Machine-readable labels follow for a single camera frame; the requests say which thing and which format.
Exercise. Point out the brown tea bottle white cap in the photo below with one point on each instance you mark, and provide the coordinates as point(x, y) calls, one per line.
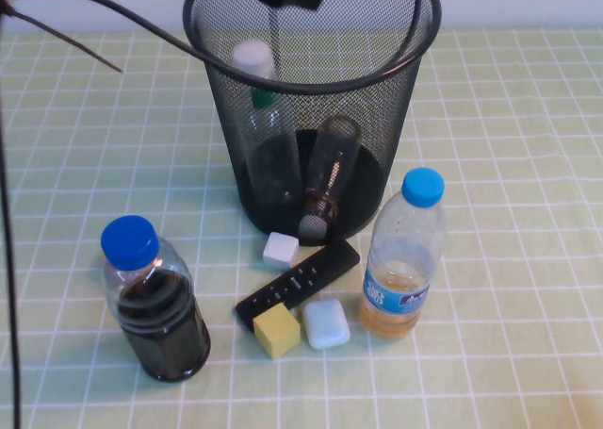
point(330, 165)

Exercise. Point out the black mesh wastebasket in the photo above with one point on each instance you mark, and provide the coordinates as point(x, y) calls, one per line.
point(377, 118)

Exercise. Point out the green white checkered tablecloth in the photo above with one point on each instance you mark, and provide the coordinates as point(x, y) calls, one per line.
point(70, 165)

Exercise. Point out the white rounded earbud case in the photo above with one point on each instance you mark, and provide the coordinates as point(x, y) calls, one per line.
point(326, 324)

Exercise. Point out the white cube block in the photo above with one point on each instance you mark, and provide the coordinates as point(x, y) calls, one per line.
point(280, 250)

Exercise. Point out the dark liquid bottle blue cap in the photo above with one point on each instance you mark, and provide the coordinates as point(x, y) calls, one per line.
point(160, 325)

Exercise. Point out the black remote control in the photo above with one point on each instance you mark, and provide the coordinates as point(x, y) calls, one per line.
point(311, 273)

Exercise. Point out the yellow cube block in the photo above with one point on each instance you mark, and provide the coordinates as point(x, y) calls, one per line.
point(277, 330)

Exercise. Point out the clear bottle green label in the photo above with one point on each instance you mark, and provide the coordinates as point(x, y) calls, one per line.
point(264, 99)

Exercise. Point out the yellow liquid bottle light-blue cap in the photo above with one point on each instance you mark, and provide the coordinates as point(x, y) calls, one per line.
point(400, 268)

